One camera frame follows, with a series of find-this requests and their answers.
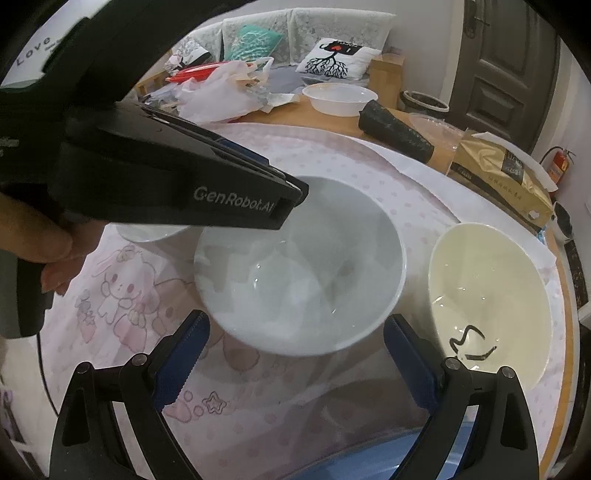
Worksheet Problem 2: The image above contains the tan paper bag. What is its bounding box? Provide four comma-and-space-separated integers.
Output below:
449, 130, 557, 228

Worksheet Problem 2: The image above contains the dark round bin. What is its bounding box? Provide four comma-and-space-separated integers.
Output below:
399, 90, 450, 121

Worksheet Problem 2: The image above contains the pink printed tablecloth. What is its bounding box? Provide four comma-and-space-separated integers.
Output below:
28, 124, 578, 462

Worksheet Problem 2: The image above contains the small white bowl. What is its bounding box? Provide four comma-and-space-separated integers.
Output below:
115, 225, 185, 243

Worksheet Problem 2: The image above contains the white pillow with tree print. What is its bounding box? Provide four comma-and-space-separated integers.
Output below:
295, 38, 384, 81

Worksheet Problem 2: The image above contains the large white ceramic bowl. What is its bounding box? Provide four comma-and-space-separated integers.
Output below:
194, 175, 407, 357

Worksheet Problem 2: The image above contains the brown cardboard box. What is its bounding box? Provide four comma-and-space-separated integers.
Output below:
368, 54, 407, 112

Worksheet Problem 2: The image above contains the floral cushion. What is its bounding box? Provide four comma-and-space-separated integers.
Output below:
173, 39, 209, 65

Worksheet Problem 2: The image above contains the red fire extinguisher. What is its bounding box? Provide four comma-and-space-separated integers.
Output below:
541, 147, 577, 192

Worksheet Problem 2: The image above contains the dark door handle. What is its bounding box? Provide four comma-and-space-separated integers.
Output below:
464, 0, 481, 38

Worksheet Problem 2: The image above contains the grey blanket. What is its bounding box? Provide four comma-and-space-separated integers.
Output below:
263, 65, 324, 93

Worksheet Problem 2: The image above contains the cream bowl with black mark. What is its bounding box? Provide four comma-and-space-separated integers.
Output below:
428, 223, 554, 391

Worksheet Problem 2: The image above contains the white plastic bag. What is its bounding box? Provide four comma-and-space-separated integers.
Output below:
173, 58, 278, 124

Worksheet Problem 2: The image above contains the person's left hand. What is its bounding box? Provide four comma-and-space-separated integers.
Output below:
0, 191, 110, 296

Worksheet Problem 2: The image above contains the red plastic bag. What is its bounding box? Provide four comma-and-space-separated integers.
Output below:
166, 62, 232, 86

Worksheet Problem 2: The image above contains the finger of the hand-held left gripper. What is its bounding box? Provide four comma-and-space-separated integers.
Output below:
48, 115, 305, 230
137, 102, 309, 197

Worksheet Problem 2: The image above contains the teal patterned pillow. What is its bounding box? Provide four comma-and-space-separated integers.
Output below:
228, 24, 283, 61

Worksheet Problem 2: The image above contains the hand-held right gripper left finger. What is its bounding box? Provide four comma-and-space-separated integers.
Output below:
48, 310, 211, 480

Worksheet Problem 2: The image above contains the dark panelled door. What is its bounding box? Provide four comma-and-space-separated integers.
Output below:
450, 0, 561, 153

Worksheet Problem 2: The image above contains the black cone wrap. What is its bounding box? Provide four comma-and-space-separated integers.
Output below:
359, 100, 435, 163

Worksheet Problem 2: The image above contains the dark round object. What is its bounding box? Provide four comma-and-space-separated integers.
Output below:
553, 202, 575, 244

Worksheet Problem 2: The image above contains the black cable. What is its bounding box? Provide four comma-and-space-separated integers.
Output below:
38, 330, 63, 416

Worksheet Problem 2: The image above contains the wide shallow white bowl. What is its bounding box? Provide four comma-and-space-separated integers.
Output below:
302, 83, 379, 116

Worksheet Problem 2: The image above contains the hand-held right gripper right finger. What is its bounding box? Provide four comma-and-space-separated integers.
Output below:
383, 315, 541, 480

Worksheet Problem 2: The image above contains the sofa with lace cover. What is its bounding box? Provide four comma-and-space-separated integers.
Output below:
171, 7, 398, 88

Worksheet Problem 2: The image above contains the clear plastic container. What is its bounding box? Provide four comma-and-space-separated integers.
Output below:
406, 112, 465, 176

